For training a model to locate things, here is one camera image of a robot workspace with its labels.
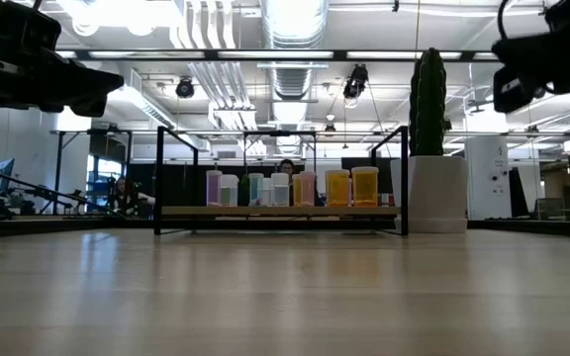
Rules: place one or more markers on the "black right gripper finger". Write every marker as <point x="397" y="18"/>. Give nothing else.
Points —
<point x="515" y="89"/>
<point x="525" y="52"/>

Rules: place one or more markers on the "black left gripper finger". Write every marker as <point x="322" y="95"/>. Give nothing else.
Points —
<point x="82" y="89"/>

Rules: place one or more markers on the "clear plastic medicine bottle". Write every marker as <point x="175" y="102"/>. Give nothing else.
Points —
<point x="280" y="190"/>
<point x="267" y="193"/>

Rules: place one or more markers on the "purple white-capped medicine bottle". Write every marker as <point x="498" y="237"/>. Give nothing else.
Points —
<point x="214" y="188"/>

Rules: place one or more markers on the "teal white-capped medicine bottle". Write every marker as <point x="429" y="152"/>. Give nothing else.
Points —
<point x="256" y="189"/>

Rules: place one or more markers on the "pink white-capped medicine bottle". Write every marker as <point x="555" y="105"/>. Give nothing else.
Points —
<point x="308" y="188"/>

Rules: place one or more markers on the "green cactus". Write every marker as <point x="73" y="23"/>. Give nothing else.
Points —
<point x="428" y="101"/>

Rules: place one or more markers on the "white round column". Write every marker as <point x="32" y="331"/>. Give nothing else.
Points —
<point x="488" y="178"/>

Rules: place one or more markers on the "black round ceiling lamp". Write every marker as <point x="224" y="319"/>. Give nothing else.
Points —
<point x="184" y="88"/>

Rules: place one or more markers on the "blue-lit computer monitor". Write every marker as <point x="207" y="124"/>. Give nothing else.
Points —
<point x="4" y="173"/>

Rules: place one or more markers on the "person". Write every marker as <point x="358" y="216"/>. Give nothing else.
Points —
<point x="125" y="195"/>
<point x="287" y="166"/>

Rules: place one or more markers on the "white hexagonal plant pot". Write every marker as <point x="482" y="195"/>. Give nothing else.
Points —
<point x="436" y="195"/>

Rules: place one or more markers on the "black overhead crossbeam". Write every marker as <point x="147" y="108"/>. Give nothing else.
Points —
<point x="275" y="54"/>

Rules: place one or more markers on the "black background workstation frame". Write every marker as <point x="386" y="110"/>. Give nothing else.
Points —
<point x="59" y="168"/>

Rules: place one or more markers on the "black metal table frame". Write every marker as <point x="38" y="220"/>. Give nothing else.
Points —
<point x="512" y="227"/>

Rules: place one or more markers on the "black hanging camera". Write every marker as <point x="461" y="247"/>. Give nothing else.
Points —
<point x="355" y="81"/>

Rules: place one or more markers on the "silver ventilation duct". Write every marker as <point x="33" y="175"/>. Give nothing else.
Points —
<point x="295" y="29"/>

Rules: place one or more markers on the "wooden shelf with black frame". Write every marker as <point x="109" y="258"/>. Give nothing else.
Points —
<point x="275" y="211"/>

